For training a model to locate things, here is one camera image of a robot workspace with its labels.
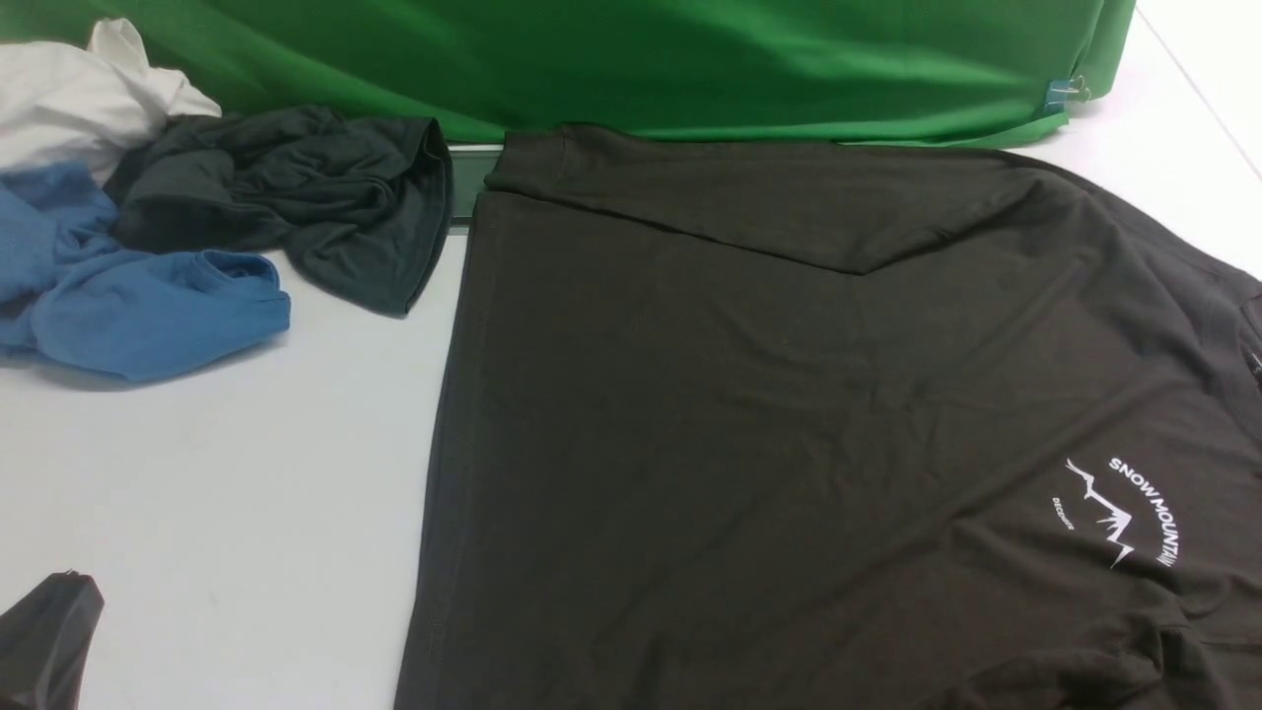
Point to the dark teal crumpled shirt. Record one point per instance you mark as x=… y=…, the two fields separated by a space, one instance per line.
x=361 y=206

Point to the gray long sleeve shirt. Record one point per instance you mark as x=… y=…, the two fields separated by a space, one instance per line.
x=802 y=426

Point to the blue crumpled shirt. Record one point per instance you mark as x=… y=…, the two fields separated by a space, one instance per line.
x=74 y=296

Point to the blue binder clip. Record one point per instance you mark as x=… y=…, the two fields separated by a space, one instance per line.
x=1062 y=94

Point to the white crumpled shirt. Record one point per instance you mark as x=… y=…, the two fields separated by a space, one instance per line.
x=61 y=103

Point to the green backdrop cloth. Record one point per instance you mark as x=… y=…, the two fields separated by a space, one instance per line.
x=885 y=72

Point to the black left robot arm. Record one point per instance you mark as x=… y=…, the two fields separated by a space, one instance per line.
x=45 y=641

